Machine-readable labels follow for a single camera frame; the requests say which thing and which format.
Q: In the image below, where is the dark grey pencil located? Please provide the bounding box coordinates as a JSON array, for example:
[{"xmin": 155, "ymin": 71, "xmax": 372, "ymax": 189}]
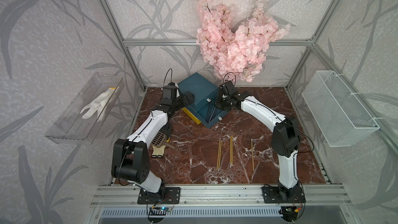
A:
[{"xmin": 206, "ymin": 100, "xmax": 218, "ymax": 123}]

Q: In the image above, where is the white glove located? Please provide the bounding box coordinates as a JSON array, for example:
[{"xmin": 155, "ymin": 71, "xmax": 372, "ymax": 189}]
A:
[{"xmin": 80, "ymin": 88, "xmax": 116, "ymax": 122}]

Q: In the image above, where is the clear acrylic wall tray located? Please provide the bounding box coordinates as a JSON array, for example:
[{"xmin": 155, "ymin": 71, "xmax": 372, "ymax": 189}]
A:
[{"xmin": 45, "ymin": 73, "xmax": 124, "ymax": 145}]

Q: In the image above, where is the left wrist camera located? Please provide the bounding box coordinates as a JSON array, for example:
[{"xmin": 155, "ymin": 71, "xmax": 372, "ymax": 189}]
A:
[{"xmin": 162, "ymin": 82, "xmax": 180, "ymax": 100}]

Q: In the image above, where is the right circuit board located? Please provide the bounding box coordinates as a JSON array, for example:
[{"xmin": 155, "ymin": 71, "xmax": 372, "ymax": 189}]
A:
[{"xmin": 279, "ymin": 206, "xmax": 302, "ymax": 215}]

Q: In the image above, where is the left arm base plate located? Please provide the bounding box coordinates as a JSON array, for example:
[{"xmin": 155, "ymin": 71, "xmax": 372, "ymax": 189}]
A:
[{"xmin": 137, "ymin": 187, "xmax": 181, "ymax": 205}]

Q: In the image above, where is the pink blossom artificial tree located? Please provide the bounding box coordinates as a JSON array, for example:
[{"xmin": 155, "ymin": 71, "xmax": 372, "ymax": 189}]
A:
[{"xmin": 197, "ymin": 0, "xmax": 290, "ymax": 83}]

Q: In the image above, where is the circuit board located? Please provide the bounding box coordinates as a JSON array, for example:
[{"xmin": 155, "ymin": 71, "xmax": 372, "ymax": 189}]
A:
[
  {"xmin": 149, "ymin": 206, "xmax": 174, "ymax": 216},
  {"xmin": 279, "ymin": 206, "xmax": 302, "ymax": 215}
]

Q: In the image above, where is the white wire mesh basket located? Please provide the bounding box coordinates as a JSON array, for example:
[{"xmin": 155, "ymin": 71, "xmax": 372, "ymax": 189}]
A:
[{"xmin": 302, "ymin": 71, "xmax": 380, "ymax": 147}]

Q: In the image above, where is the left circuit board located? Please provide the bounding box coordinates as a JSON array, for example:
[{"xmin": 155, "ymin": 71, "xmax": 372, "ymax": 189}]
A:
[{"xmin": 149, "ymin": 206, "xmax": 174, "ymax": 216}]

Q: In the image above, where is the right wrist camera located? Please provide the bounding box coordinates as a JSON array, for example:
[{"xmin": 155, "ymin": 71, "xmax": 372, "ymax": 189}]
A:
[{"xmin": 220, "ymin": 80, "xmax": 238, "ymax": 99}]

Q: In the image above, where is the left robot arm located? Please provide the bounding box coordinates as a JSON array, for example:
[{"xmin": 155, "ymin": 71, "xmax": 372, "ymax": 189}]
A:
[{"xmin": 111, "ymin": 87, "xmax": 195, "ymax": 197}]

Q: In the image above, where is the teal yellow drawer box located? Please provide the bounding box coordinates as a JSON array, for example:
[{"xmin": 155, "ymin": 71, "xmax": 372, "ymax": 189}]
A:
[{"xmin": 178, "ymin": 73, "xmax": 219, "ymax": 124}]

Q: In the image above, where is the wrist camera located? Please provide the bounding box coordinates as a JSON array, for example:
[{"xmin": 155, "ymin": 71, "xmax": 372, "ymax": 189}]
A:
[
  {"xmin": 220, "ymin": 80, "xmax": 238, "ymax": 99},
  {"xmin": 162, "ymin": 82, "xmax": 180, "ymax": 100}
]

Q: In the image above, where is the brown slotted spatula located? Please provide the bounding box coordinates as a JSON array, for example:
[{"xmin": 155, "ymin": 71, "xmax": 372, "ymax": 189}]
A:
[{"xmin": 151, "ymin": 132, "xmax": 178, "ymax": 150}]

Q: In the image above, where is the teal drawer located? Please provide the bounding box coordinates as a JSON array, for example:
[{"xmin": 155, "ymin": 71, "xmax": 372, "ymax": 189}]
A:
[{"xmin": 197, "ymin": 99, "xmax": 228, "ymax": 129}]

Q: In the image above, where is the aluminium front rail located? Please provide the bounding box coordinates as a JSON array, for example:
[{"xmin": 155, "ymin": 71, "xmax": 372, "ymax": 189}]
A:
[{"xmin": 90, "ymin": 184, "xmax": 352, "ymax": 207}]

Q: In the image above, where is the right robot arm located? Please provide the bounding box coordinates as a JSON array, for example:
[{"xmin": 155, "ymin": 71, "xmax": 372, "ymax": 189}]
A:
[{"xmin": 216, "ymin": 90, "xmax": 300, "ymax": 198}]

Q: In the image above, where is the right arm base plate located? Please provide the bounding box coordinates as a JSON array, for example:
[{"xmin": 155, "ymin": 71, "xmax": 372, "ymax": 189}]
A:
[{"xmin": 261, "ymin": 185, "xmax": 306, "ymax": 204}]

